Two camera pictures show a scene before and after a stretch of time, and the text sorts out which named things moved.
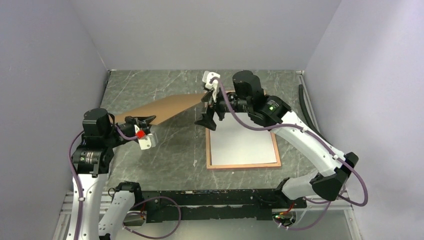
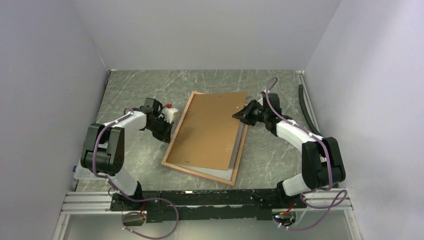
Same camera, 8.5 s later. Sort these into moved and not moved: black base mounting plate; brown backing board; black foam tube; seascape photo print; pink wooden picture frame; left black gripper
Moved: left black gripper; brown backing board; seascape photo print; pink wooden picture frame
Not moved: black base mounting plate; black foam tube
